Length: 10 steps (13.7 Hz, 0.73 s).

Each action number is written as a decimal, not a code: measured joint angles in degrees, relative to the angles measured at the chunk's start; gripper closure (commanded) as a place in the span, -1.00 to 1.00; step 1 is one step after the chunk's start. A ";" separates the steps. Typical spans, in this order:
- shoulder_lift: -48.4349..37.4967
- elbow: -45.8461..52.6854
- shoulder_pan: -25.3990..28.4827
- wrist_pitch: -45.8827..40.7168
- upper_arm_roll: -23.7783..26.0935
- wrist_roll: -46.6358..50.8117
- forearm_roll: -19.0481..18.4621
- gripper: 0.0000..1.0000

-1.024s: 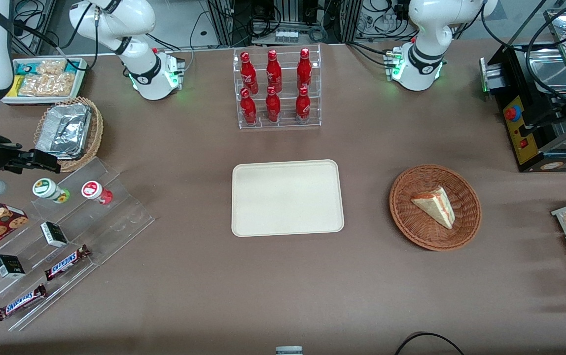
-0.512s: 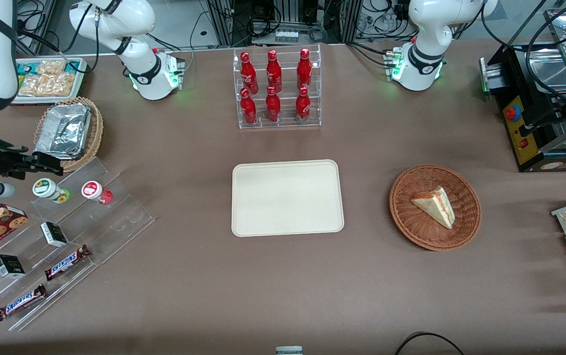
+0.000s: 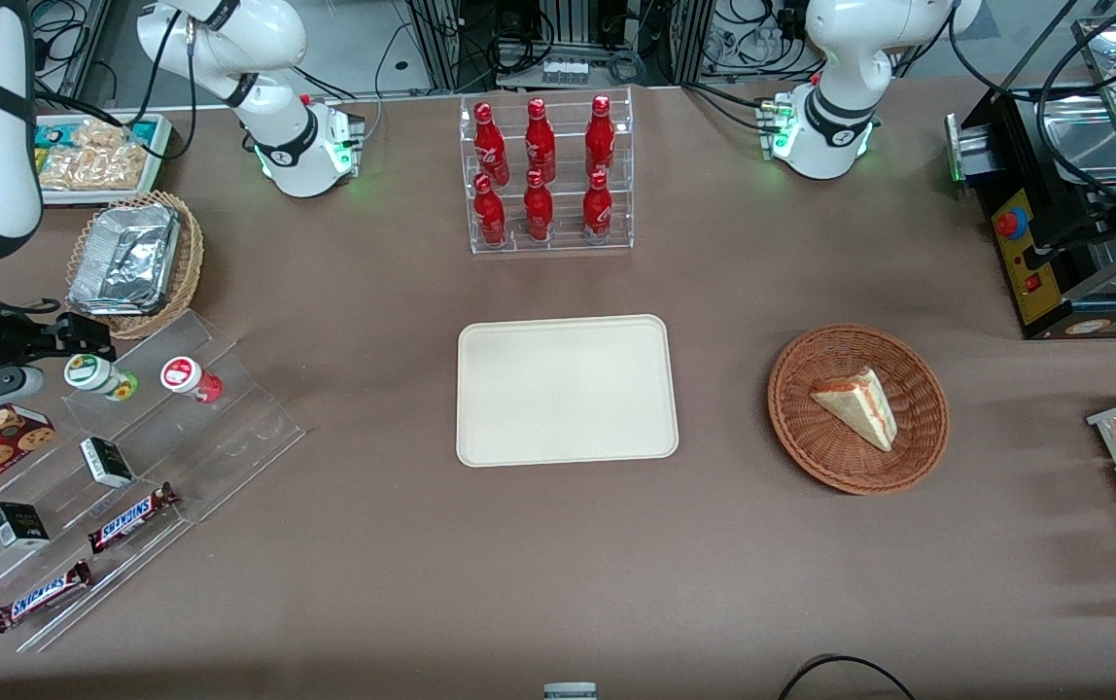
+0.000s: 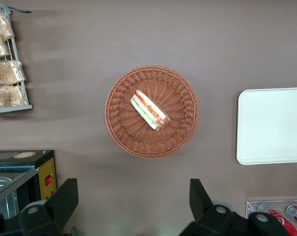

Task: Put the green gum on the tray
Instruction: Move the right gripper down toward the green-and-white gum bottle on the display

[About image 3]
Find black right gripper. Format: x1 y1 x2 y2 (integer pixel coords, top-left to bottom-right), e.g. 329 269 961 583
0 308 119 367

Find green gum bottle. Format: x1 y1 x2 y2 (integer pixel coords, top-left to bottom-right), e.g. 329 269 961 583
64 354 139 402

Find red gum bottle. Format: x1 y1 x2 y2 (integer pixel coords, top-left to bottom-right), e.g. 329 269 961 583
160 357 224 404

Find beige plastic tray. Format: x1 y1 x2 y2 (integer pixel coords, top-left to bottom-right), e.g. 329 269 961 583
456 314 680 469

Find stacked aluminium foil trays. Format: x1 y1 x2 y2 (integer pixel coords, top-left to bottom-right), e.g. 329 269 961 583
67 202 181 317

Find black machine with yellow panel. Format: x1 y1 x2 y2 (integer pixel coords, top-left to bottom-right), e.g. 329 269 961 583
945 15 1116 341

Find small black box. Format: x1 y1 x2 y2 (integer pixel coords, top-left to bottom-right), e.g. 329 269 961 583
80 437 135 489
0 502 51 550

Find light oval wicker basket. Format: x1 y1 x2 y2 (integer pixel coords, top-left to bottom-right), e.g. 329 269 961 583
64 191 205 340

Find large clear cracker bag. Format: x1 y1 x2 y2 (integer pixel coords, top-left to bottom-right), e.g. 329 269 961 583
41 144 149 192

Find clear acrylic stepped stand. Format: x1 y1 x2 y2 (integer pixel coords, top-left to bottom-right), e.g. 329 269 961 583
0 309 306 654

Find brown Snickers bar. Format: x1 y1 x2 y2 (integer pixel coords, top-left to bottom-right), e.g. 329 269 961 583
87 483 180 555
0 561 93 634

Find small clear cracker bag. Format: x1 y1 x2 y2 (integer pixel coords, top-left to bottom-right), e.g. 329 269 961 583
72 119 131 147

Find white plastic snack bin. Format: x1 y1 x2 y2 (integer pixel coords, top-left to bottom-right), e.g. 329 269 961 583
33 113 175 207

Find wrapped triangle sandwich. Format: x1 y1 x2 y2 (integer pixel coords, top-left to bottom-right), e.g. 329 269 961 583
809 367 899 453

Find round brown wicker basket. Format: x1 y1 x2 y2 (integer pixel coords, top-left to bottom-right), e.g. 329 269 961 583
767 324 951 497

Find red cola bottle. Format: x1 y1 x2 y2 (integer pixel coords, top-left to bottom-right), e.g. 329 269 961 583
473 173 507 246
523 169 554 242
473 101 510 188
582 169 613 242
524 97 557 184
585 94 615 178

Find clear acrylic bottle rack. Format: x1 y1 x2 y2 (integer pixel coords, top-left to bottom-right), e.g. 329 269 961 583
459 87 635 256

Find metal equipment rack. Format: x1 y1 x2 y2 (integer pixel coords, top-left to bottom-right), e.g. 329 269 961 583
402 0 715 93

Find black cable loop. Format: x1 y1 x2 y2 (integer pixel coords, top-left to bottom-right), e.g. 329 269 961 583
777 655 919 700

